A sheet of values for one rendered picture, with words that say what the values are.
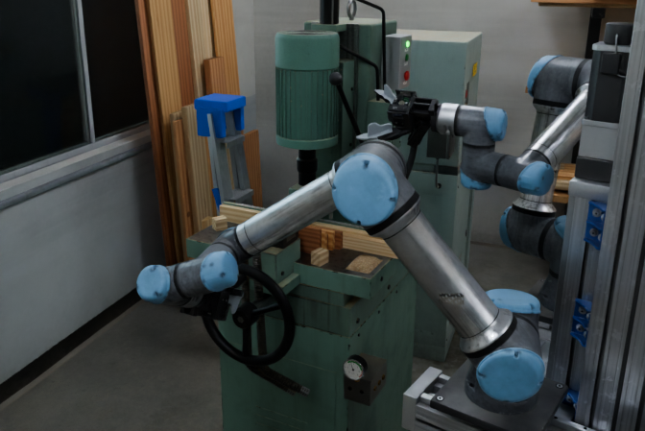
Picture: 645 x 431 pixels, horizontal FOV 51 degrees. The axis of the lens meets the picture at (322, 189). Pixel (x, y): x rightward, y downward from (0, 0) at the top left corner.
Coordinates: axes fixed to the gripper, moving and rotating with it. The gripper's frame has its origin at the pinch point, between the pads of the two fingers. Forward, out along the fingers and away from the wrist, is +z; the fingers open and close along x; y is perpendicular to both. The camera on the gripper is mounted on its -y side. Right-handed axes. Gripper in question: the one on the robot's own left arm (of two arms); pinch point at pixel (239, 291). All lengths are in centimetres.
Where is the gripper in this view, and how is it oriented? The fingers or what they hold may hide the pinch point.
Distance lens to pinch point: 167.8
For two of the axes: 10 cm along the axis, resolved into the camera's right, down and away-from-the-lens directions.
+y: -2.3, 9.6, -1.6
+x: 8.9, 1.4, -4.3
